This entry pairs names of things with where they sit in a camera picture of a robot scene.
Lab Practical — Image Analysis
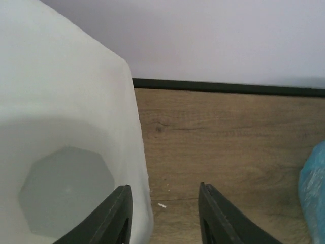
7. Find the blue plastic trash bag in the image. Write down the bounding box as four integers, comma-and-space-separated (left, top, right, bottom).
298, 141, 324, 243

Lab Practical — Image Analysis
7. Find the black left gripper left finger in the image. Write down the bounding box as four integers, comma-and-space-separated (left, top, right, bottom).
55, 185, 133, 244

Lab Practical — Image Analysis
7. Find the white plastic trash bin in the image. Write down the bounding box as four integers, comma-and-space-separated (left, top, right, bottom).
1, 1, 153, 243

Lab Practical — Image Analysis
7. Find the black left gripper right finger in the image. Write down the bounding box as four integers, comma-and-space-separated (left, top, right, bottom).
198, 182, 280, 244

